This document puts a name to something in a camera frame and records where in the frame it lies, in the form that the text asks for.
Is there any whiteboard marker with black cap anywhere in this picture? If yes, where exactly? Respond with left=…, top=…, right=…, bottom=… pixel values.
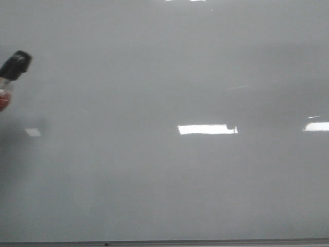
left=1, top=50, right=33, bottom=90

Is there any grey aluminium whiteboard frame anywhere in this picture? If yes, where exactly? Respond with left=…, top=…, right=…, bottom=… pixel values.
left=1, top=238, right=328, bottom=246

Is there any white glossy whiteboard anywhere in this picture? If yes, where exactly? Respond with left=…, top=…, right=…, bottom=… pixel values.
left=1, top=1, right=328, bottom=242

